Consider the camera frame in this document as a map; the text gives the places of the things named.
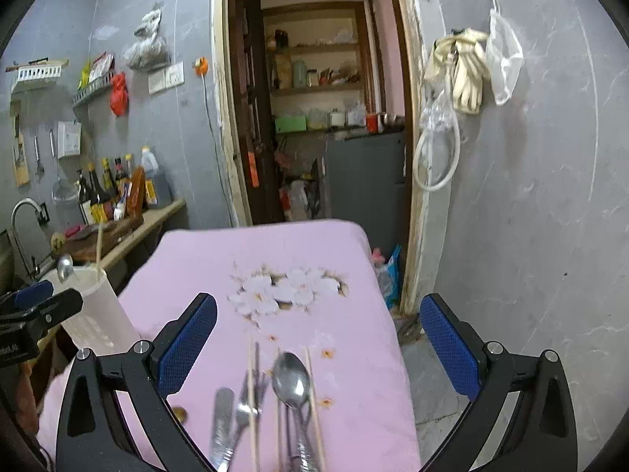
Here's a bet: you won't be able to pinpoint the small gold spoon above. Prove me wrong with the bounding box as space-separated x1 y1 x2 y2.
172 406 188 424

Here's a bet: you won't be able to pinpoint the steel fork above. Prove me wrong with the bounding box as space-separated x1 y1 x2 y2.
217 373 269 471

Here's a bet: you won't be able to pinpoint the wooden chopstick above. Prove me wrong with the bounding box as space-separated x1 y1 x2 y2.
305 347 327 472
247 338 260 472
95 222 105 279

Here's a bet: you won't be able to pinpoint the large steel spoon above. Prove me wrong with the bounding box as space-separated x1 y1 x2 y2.
272 352 319 471

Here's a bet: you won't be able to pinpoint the steel spoon in holder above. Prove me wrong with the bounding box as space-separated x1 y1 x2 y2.
57 254 74 282

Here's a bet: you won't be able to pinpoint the wooden cutting board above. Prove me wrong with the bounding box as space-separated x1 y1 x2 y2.
61 214 145 264

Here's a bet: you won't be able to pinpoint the white plastic utensil holder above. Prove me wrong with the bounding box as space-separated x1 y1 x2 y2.
42 266 141 356

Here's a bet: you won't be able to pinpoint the chrome sink faucet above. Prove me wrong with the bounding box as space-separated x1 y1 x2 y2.
9 197 50 280

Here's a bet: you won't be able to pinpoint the wooden chopstick in holder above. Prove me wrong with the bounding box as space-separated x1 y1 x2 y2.
95 222 105 279

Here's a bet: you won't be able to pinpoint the dark soy sauce bottle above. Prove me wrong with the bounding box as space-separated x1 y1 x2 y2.
87 162 113 223

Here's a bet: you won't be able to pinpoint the large oil jug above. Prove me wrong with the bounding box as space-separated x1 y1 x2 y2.
141 146 172 209

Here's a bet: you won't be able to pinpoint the red plastic bag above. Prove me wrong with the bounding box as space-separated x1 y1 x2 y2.
110 72 129 117

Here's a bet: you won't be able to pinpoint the blue plastic bag on floor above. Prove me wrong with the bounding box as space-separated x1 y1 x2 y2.
371 245 402 309

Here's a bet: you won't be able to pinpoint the pink floral table cloth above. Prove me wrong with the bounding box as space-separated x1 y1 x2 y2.
36 218 423 472

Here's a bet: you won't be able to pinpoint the hanging clear plastic bag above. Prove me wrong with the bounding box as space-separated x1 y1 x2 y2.
123 3 171 72

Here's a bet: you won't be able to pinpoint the green box on shelf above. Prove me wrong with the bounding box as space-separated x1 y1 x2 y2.
275 115 307 134

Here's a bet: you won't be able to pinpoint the grey cabinet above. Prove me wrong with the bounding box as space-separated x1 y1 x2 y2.
324 132 405 257

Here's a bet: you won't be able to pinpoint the white mesh bag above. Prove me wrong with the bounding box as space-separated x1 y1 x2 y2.
486 0 524 105

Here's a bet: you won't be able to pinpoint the cream rubber gloves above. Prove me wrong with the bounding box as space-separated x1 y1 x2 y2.
424 28 490 115

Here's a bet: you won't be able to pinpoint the white wall rack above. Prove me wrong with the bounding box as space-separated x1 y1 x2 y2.
6 59 69 94

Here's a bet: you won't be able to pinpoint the white wall switch panel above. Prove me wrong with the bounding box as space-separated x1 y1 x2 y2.
147 62 184 95

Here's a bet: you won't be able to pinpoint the white coiled hose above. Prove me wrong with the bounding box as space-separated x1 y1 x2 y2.
411 83 463 193

